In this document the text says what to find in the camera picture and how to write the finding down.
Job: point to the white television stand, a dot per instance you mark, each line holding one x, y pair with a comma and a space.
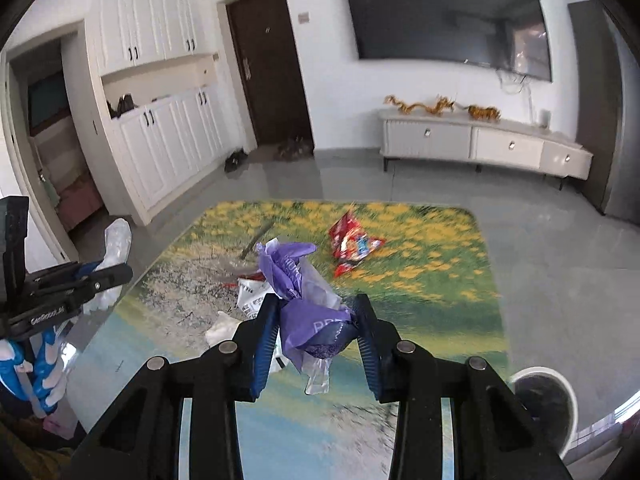
425, 140

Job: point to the red snack packet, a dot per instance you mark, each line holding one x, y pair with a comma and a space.
350, 245

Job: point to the black wall television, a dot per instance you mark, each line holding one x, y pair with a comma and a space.
440, 15

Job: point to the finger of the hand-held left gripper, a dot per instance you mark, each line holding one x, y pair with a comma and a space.
65, 272
112, 277

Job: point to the black bag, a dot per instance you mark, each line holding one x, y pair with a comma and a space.
122, 105

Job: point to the black shoes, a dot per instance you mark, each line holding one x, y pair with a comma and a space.
235, 160

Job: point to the purple plastic bag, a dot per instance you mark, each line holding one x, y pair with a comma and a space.
300, 330

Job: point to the white printed paper packaging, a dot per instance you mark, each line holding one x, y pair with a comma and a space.
250, 300

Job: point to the golden tiger figurine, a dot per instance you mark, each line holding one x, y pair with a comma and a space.
484, 112

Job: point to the golden dragon figurine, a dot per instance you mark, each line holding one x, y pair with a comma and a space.
420, 106

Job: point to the white round trash bin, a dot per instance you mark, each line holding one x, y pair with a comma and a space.
545, 405

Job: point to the brown shoes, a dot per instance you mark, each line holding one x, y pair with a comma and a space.
292, 150

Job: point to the white built-in cabinet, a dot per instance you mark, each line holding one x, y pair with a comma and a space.
160, 145

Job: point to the wall switch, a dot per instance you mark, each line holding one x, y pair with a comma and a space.
303, 18

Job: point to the pink bedding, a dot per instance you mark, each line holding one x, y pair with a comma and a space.
80, 202

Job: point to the dark brown entrance door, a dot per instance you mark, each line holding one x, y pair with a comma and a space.
270, 70

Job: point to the crumpled white paper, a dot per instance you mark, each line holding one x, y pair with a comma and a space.
225, 330

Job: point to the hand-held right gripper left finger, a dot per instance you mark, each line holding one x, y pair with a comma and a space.
265, 345

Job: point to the white plastic bag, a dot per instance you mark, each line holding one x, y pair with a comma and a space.
117, 240

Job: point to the small white device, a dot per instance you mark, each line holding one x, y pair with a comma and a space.
544, 117

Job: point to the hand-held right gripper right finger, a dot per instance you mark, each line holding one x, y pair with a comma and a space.
370, 345

